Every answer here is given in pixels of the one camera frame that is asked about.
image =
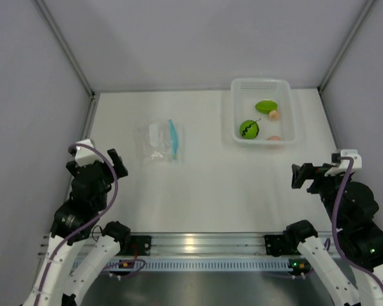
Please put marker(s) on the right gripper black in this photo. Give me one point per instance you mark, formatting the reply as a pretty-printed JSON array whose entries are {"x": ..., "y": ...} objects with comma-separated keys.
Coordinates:
[{"x": 308, "y": 171}]

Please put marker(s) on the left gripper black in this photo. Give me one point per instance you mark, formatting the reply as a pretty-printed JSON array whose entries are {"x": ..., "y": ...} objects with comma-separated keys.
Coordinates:
[{"x": 121, "y": 171}]

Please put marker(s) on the pink fake egg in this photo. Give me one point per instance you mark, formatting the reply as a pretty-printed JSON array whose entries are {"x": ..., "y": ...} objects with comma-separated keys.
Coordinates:
[{"x": 274, "y": 138}]

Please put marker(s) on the clear zip top bag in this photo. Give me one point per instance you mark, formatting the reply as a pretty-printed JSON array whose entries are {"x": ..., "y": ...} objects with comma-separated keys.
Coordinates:
[{"x": 158, "y": 141}]

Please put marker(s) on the beige fake garlic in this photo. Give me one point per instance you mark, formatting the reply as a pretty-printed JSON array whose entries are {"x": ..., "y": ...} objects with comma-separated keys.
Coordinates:
[{"x": 274, "y": 115}]

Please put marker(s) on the green fake melon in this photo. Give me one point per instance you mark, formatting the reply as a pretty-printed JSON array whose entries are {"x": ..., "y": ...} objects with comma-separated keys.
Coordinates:
[{"x": 249, "y": 129}]

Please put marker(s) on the green fake leaf vegetable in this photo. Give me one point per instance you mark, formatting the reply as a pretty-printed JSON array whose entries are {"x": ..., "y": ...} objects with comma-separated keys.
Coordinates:
[{"x": 265, "y": 106}]

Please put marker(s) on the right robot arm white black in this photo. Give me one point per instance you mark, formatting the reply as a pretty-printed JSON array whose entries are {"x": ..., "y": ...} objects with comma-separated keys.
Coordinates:
[{"x": 358, "y": 241}]

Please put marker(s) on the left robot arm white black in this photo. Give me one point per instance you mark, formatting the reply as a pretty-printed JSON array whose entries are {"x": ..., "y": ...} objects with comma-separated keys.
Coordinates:
[{"x": 58, "y": 282}]

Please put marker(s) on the white plastic basket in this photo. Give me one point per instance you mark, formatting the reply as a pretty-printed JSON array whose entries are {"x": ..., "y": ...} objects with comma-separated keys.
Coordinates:
[{"x": 246, "y": 93}]

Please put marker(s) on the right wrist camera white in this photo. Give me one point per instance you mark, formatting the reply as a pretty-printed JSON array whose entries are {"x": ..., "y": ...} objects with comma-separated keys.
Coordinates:
[{"x": 340, "y": 161}]

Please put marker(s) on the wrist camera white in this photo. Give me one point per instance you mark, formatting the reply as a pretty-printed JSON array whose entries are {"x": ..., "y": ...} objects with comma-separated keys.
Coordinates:
[
  {"x": 340, "y": 161},
  {"x": 82, "y": 155}
]

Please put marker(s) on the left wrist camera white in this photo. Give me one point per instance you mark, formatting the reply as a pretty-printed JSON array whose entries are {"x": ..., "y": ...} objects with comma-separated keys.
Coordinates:
[{"x": 82, "y": 155}]

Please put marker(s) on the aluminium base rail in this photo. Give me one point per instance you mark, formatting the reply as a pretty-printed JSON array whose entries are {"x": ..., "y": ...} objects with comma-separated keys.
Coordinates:
[{"x": 198, "y": 245}]

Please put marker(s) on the white slotted cable duct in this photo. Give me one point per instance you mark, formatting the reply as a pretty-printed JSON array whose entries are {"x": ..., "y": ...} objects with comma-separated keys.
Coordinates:
[{"x": 209, "y": 265}]

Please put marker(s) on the left aluminium frame post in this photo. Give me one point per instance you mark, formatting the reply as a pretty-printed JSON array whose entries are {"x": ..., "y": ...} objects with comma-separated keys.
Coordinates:
[{"x": 49, "y": 19}]

